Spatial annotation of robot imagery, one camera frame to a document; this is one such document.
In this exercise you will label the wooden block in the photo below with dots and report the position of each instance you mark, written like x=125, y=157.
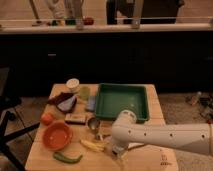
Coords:
x=75, y=118

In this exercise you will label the pale yellow cup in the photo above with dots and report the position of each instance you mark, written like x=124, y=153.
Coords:
x=84, y=93

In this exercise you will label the blue sponge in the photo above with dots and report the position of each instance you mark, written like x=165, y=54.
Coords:
x=90, y=106

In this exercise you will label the silver measuring cup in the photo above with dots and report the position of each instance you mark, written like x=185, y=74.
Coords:
x=93, y=124

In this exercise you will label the small orange tomato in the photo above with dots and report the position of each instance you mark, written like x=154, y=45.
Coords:
x=47, y=118

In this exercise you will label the green chili pepper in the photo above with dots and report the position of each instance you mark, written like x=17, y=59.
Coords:
x=60, y=157

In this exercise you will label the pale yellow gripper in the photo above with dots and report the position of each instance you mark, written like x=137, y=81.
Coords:
x=119, y=152

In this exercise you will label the black chair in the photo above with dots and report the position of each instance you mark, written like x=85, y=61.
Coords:
x=5, y=104

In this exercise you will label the white round container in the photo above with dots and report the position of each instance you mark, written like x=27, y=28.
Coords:
x=73, y=85

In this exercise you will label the white black dish brush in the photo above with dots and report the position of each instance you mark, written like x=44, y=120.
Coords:
x=134, y=146

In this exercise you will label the green plastic tray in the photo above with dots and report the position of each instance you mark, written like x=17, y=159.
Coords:
x=111, y=99

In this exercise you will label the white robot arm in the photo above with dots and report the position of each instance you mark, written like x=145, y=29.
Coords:
x=195, y=138

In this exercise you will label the dark red cloth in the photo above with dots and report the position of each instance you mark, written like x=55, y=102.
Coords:
x=59, y=98

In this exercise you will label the red bowl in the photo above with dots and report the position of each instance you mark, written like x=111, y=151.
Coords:
x=57, y=136

